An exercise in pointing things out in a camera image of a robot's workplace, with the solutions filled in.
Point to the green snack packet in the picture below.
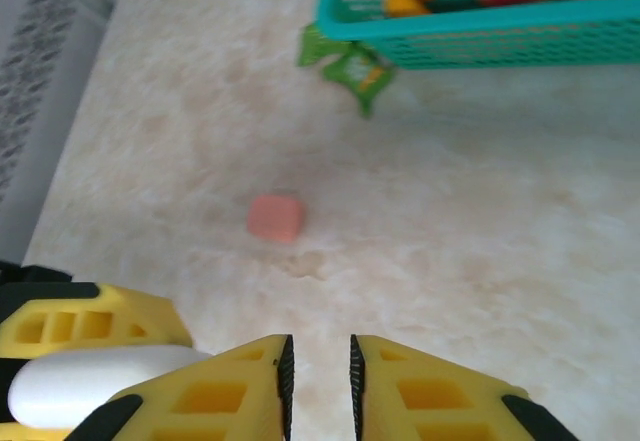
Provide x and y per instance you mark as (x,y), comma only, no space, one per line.
(360,81)
(315,46)

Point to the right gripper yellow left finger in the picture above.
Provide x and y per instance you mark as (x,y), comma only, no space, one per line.
(215,401)

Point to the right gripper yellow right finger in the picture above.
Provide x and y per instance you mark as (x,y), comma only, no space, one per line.
(430,401)

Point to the teal plastic mesh basket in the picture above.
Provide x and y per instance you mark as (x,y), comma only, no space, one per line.
(500,43)

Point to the pink earbud charging case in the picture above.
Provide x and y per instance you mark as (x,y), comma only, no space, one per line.
(275,218)

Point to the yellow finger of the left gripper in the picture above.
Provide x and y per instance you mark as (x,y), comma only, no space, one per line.
(30,435)
(120,306)

